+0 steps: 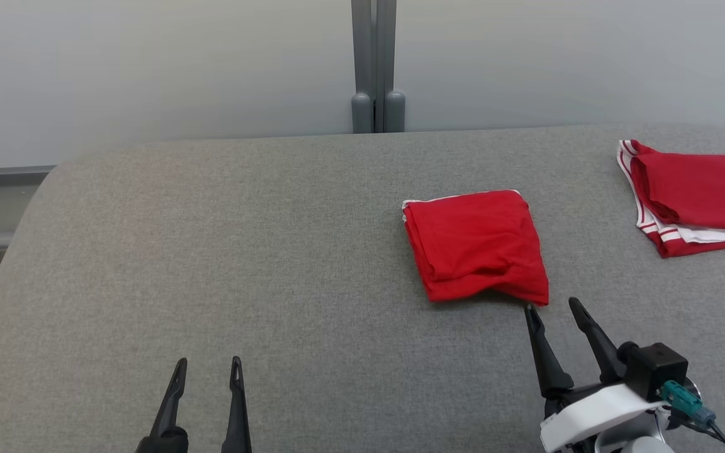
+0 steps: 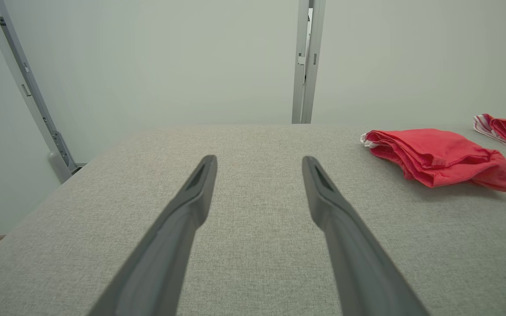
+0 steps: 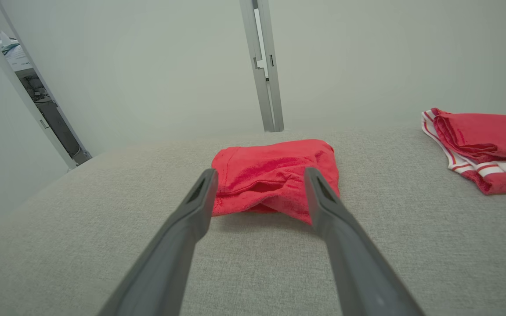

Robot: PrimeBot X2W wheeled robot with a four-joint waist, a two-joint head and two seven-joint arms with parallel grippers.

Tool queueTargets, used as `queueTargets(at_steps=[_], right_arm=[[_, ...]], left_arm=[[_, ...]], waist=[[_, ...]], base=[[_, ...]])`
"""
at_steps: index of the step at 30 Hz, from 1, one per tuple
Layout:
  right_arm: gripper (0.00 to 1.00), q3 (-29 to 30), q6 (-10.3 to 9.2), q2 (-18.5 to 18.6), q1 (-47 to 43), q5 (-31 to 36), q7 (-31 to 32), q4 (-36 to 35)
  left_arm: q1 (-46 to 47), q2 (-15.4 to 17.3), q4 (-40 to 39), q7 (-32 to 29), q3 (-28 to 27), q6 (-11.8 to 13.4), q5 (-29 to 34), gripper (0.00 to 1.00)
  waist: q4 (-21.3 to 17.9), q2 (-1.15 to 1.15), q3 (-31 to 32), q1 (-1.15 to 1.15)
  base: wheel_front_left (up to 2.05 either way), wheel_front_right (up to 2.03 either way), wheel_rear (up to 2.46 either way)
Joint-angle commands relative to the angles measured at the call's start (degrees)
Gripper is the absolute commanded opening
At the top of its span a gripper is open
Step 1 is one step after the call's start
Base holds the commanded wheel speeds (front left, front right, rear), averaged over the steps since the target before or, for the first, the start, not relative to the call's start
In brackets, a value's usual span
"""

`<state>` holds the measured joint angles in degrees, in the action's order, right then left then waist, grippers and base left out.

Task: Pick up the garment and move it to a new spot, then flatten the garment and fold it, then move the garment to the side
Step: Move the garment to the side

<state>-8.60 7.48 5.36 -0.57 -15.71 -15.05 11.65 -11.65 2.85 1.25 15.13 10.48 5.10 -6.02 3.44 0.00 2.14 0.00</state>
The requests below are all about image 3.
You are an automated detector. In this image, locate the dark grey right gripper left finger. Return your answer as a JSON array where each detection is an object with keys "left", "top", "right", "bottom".
[{"left": 97, "top": 169, "right": 218, "bottom": 316}]

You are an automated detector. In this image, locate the grey aluminium frame post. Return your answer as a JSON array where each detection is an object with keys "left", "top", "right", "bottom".
[
  {"left": 0, "top": 0, "right": 92, "bottom": 171},
  {"left": 240, "top": 0, "right": 285, "bottom": 133}
]

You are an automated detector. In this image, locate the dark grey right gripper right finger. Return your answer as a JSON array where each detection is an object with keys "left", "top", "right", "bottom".
[{"left": 304, "top": 167, "right": 425, "bottom": 316}]

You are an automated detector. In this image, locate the red jersey with white sleeves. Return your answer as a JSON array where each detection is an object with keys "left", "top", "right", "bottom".
[{"left": 421, "top": 108, "right": 506, "bottom": 195}]

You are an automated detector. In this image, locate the red garment with white trim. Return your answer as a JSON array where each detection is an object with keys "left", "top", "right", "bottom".
[{"left": 211, "top": 140, "right": 340, "bottom": 225}]

